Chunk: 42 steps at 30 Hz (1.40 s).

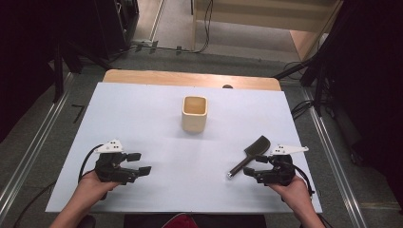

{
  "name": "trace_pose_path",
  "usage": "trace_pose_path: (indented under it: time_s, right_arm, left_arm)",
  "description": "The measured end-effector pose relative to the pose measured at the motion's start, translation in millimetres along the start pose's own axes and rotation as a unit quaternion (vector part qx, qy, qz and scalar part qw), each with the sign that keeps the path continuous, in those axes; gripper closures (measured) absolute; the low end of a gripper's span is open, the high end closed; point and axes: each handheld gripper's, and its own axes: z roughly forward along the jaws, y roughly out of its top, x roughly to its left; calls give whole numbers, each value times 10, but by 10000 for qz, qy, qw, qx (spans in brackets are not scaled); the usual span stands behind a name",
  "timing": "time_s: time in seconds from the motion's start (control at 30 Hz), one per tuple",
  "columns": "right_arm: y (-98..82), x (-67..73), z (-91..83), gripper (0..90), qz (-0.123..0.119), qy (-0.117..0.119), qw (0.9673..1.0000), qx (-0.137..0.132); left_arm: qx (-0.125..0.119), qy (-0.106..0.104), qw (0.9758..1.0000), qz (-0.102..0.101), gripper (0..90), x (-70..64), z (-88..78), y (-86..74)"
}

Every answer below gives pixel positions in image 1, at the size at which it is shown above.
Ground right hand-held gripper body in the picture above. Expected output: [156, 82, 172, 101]
[253, 144, 310, 187]

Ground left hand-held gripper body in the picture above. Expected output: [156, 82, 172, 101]
[94, 139, 142, 186]

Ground beige square cup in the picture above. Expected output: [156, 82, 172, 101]
[181, 95, 209, 134]

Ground person's right hand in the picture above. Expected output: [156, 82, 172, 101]
[268, 175, 314, 217]

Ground person's left hand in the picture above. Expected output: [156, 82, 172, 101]
[69, 170, 122, 205]

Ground white board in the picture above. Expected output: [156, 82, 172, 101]
[45, 82, 323, 214]

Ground person's black clothing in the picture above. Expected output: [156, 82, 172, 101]
[123, 214, 268, 228]

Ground dark stool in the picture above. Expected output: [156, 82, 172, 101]
[76, 214, 97, 228]

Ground red fabric item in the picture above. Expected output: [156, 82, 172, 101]
[161, 212, 200, 228]

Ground wooden table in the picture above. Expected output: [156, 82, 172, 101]
[103, 69, 282, 92]

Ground black metal stand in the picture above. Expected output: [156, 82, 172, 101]
[273, 55, 329, 118]
[50, 39, 112, 103]

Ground black equipment cabinet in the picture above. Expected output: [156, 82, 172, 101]
[93, 0, 141, 61]

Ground light wooden furniture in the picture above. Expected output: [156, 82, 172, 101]
[191, 0, 345, 62]

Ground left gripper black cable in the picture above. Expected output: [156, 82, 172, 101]
[12, 143, 106, 228]

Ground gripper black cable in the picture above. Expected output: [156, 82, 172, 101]
[12, 143, 106, 228]
[292, 164, 317, 196]

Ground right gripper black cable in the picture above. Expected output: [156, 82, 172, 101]
[292, 164, 317, 196]

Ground metal floor rail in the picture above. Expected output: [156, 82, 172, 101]
[299, 85, 369, 228]
[0, 71, 76, 219]

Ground black floor cables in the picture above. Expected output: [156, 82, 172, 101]
[289, 99, 318, 121]

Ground grey floor bracket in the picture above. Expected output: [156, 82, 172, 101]
[130, 38, 160, 54]

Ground hanging black cable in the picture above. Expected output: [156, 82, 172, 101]
[189, 0, 215, 54]

